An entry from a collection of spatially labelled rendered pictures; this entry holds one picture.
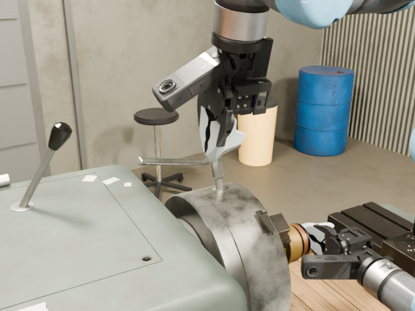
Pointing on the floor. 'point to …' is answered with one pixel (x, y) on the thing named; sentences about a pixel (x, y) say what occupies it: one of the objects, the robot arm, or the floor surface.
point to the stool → (153, 115)
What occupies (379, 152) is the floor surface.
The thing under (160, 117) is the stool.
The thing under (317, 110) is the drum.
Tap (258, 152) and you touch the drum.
